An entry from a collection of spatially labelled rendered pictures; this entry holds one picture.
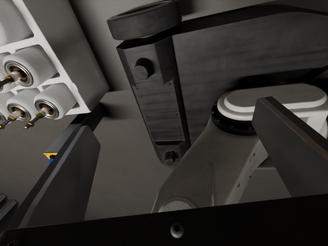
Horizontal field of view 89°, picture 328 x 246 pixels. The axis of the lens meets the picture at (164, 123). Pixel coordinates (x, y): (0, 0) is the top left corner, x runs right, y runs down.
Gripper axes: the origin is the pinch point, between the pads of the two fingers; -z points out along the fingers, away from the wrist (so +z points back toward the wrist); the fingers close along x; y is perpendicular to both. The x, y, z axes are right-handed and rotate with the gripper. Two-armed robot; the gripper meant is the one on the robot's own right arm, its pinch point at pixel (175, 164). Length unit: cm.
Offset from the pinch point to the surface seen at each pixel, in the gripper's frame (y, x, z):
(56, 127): 49, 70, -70
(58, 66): 8, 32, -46
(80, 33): 4, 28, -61
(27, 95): 15, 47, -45
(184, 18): 4, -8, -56
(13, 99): 15, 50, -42
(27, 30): -2, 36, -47
